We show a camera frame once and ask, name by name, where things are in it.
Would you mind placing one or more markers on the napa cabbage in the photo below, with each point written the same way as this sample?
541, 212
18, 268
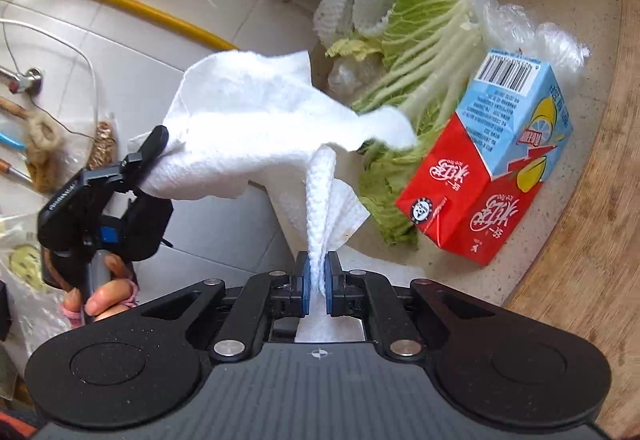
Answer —
425, 45

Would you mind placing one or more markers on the brown fiber scrubber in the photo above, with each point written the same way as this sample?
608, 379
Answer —
45, 145

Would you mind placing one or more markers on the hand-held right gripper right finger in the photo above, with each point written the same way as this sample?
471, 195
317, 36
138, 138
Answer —
331, 284

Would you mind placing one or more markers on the bag of dried grains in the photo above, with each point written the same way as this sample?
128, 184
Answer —
102, 145

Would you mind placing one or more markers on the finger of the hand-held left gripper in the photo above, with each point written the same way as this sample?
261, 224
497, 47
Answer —
156, 140

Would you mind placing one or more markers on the white paper towel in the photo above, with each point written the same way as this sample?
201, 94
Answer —
250, 130

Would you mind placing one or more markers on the metal wall valve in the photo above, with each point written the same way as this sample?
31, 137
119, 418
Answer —
27, 79

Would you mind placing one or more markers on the clear bag with yellow item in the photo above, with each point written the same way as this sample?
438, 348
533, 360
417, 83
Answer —
25, 265

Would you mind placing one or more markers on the small napa cabbage leaf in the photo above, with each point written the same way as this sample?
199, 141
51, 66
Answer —
350, 48

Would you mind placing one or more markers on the red and blue drink carton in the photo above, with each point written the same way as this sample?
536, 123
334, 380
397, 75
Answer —
500, 160

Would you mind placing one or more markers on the person's left hand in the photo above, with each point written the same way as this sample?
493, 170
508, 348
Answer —
117, 292

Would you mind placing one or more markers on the large clear plastic wrap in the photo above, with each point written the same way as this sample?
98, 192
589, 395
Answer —
530, 35

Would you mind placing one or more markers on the crinkled napa cabbage leaf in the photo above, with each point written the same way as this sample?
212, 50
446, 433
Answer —
390, 190

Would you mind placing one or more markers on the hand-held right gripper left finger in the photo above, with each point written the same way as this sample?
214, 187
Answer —
302, 282

